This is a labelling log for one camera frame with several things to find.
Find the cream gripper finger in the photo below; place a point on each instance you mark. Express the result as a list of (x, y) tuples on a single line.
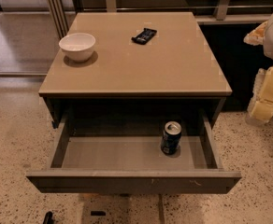
[(256, 36), (260, 106)]

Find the blue pepsi can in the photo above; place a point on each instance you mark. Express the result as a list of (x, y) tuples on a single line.
[(171, 137)]

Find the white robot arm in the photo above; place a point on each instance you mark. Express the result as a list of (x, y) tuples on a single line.
[(268, 51)]

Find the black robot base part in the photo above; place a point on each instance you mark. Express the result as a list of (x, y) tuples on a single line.
[(48, 219)]

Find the tan cabinet counter unit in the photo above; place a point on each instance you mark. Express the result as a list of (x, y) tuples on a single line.
[(177, 62)]

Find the grey open top drawer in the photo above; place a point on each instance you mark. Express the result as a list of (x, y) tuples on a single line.
[(95, 157)]

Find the black snack bar wrapper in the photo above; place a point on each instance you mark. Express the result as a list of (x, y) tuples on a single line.
[(145, 36)]

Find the white ceramic bowl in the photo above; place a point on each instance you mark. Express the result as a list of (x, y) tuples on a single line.
[(78, 47)]

